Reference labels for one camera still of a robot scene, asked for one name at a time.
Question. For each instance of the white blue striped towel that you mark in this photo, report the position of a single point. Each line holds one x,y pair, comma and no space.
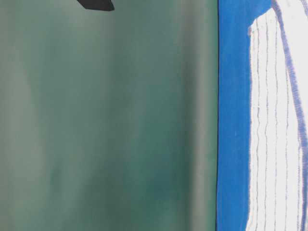
278,140

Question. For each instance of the blue table mat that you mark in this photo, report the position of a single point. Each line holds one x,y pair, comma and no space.
235,17

